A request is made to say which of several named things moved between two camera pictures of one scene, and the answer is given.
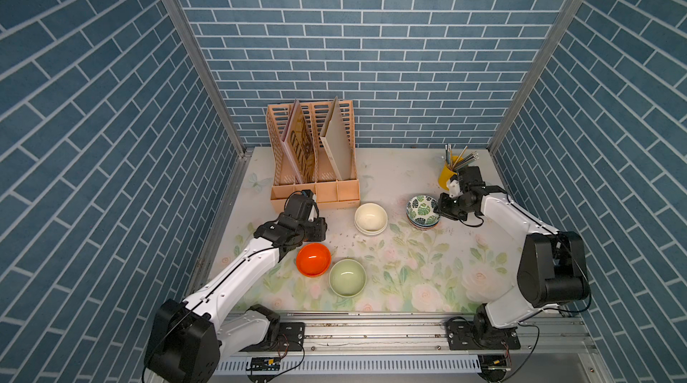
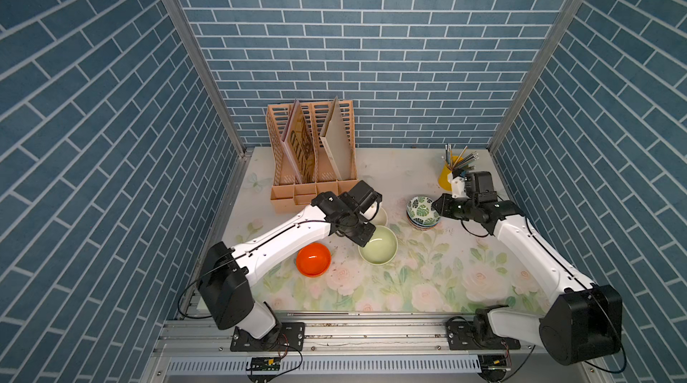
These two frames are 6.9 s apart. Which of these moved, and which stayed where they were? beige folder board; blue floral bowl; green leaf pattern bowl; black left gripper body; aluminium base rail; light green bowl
Moved: light green bowl; black left gripper body
Stayed: green leaf pattern bowl; blue floral bowl; aluminium base rail; beige folder board
